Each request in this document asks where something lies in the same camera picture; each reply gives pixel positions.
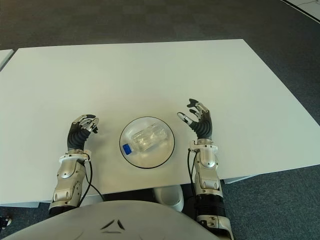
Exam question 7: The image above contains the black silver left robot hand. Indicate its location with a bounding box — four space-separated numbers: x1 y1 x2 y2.
66 114 100 152

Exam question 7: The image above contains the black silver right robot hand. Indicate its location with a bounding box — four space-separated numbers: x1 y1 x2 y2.
176 98 213 141

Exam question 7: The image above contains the clear bottle with blue cap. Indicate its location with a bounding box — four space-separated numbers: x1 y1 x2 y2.
122 124 169 156

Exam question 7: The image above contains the white plate with black rim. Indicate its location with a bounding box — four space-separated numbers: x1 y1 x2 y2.
119 116 175 169

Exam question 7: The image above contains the white table foot beam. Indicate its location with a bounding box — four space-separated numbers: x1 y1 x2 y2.
0 199 40 208
223 174 256 185

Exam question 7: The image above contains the black support column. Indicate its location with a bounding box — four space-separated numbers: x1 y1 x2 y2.
182 184 196 213

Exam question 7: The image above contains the white robot waist part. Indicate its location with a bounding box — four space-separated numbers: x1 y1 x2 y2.
152 186 185 213

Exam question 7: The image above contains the grey robot torso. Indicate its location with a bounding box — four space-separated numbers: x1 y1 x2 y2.
2 199 221 240

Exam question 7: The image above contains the white side table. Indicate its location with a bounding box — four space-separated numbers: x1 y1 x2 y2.
0 48 14 72

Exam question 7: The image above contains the black stand with caster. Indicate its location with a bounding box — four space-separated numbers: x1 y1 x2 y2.
0 214 13 230

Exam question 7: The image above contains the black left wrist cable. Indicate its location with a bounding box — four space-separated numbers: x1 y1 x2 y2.
79 154 104 205

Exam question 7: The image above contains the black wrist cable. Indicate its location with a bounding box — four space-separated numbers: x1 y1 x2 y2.
187 148 198 193
79 154 104 205

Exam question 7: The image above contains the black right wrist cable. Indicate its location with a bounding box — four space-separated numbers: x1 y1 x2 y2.
187 148 198 193

